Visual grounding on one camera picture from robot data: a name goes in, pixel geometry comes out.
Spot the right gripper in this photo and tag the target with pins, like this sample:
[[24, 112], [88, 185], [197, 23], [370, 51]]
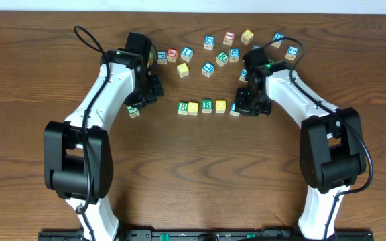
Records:
[[240, 107]]

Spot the blue D block upper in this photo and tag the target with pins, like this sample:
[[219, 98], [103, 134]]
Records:
[[209, 42]]

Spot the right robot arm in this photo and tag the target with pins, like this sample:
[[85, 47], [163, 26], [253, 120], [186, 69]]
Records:
[[332, 151]]

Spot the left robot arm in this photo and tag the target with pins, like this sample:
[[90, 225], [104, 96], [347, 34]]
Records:
[[78, 164]]

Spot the blue H block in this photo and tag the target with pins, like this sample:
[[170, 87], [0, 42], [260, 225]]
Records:
[[277, 40]]

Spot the blue l block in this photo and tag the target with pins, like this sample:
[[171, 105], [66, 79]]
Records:
[[208, 69], [186, 54]]

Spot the red I block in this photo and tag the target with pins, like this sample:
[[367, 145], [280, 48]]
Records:
[[228, 38]]

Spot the blue 5 block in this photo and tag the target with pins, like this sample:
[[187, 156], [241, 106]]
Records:
[[242, 76]]

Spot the yellow O block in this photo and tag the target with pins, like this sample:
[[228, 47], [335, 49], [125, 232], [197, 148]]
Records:
[[193, 108], [221, 106]]

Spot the blue L block lower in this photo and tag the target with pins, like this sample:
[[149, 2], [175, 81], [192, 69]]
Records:
[[208, 69]]

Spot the green r block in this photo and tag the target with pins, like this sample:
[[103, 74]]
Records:
[[182, 108], [222, 58]]

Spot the blue T block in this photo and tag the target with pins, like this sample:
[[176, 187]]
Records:
[[233, 112]]

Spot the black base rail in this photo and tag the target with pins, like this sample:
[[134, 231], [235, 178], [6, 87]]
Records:
[[150, 235]]

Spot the red A block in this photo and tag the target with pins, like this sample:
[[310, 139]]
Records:
[[172, 55]]

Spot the yellow S block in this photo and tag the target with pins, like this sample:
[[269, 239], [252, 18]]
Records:
[[183, 70]]

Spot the blue P block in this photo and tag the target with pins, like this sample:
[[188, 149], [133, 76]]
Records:
[[162, 57]]

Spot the blue L block upper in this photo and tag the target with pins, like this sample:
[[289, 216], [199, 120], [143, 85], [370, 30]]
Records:
[[186, 54]]

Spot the blue 2 block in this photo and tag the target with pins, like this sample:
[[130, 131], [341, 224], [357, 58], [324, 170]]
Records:
[[291, 53]]

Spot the blue D block lower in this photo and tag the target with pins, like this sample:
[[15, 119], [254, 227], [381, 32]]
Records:
[[234, 54]]

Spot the green Z block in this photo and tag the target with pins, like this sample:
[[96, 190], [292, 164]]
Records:
[[150, 60]]

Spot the green B block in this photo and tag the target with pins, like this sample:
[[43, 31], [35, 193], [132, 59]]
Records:
[[206, 106]]

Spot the yellow block top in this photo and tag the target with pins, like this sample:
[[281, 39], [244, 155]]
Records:
[[247, 37]]

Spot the blue d block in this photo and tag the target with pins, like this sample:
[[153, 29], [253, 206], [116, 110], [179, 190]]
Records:
[[234, 54], [209, 42]]

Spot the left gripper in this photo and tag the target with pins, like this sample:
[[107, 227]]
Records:
[[145, 97]]

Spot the green 4 block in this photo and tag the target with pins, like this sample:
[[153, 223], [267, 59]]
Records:
[[133, 112]]

